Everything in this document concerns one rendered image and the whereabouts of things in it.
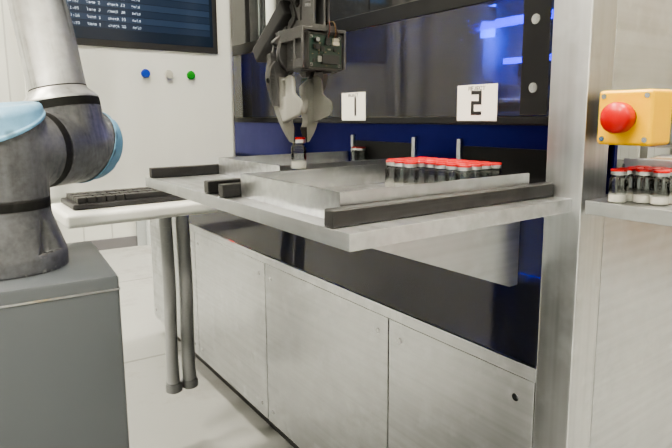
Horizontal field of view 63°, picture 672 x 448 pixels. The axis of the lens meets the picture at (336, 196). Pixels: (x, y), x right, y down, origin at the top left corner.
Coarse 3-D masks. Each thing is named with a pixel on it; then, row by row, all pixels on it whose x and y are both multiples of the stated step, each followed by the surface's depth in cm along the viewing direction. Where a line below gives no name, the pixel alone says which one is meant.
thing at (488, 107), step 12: (480, 84) 91; (492, 84) 89; (468, 96) 93; (492, 96) 89; (468, 108) 94; (480, 108) 91; (492, 108) 89; (468, 120) 94; (480, 120) 92; (492, 120) 90
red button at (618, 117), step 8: (608, 104) 71; (616, 104) 70; (624, 104) 70; (608, 112) 71; (616, 112) 70; (624, 112) 69; (632, 112) 69; (600, 120) 72; (608, 120) 71; (616, 120) 70; (624, 120) 69; (632, 120) 70; (608, 128) 71; (616, 128) 70; (624, 128) 70
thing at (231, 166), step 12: (240, 156) 119; (252, 156) 121; (264, 156) 123; (276, 156) 124; (288, 156) 126; (312, 156) 130; (324, 156) 132; (336, 156) 134; (348, 156) 136; (228, 168) 113; (240, 168) 108; (252, 168) 104; (264, 168) 100; (276, 168) 97; (288, 168) 97; (312, 168) 100
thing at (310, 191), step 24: (336, 168) 92; (360, 168) 95; (384, 168) 98; (264, 192) 77; (288, 192) 71; (312, 192) 67; (336, 192) 62; (360, 192) 64; (384, 192) 66; (408, 192) 68; (432, 192) 70; (456, 192) 73
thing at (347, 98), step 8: (344, 96) 122; (352, 96) 119; (360, 96) 117; (344, 104) 122; (352, 104) 120; (360, 104) 117; (344, 112) 122; (352, 112) 120; (360, 112) 118; (344, 120) 123; (352, 120) 120; (360, 120) 118
